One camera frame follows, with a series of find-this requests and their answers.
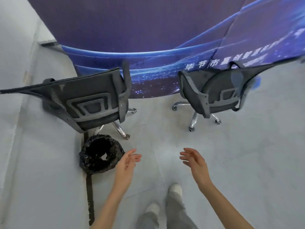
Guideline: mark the person's left hand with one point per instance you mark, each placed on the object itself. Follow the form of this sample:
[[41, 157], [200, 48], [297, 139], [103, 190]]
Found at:
[[125, 169]]

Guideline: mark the person's right hand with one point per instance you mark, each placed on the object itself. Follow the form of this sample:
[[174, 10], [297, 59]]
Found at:
[[199, 168]]

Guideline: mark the person's right fingers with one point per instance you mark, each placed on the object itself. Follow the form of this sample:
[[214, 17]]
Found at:
[[188, 156]]

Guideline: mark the person's left fingers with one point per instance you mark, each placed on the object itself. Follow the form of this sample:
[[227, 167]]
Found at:
[[133, 156]]

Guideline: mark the person's right forearm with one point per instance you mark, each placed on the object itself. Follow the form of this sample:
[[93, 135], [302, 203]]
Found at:
[[224, 205]]

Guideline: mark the person's left forearm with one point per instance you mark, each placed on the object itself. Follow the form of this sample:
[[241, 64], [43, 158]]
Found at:
[[108, 207]]

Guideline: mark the person's right white shoe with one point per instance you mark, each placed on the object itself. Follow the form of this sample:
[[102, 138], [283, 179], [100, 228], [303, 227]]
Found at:
[[175, 189]]

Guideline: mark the person's white shoe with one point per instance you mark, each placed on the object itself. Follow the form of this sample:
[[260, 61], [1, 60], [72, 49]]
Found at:
[[152, 208], [175, 189]]

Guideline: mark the bin with black bag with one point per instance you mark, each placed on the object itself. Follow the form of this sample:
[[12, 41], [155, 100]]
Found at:
[[95, 162]]

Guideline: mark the person's left white shoe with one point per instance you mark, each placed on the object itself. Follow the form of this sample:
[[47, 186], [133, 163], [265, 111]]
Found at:
[[152, 208]]

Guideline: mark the person's right grey trouser leg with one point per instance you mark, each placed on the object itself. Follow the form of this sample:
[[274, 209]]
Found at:
[[178, 212]]

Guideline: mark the person's grey trouser leg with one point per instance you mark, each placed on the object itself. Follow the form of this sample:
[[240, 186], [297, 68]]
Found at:
[[178, 212], [147, 221]]

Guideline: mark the black mesh office chair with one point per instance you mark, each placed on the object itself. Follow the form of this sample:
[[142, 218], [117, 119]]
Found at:
[[214, 92], [95, 104]]

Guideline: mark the person's left grey trouser leg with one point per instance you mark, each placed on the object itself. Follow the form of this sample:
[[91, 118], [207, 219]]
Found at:
[[147, 221]]

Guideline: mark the blue and purple banner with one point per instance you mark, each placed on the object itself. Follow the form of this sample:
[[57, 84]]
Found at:
[[143, 33]]

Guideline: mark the grey metal bar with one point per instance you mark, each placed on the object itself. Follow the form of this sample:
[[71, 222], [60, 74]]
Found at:
[[51, 44]]

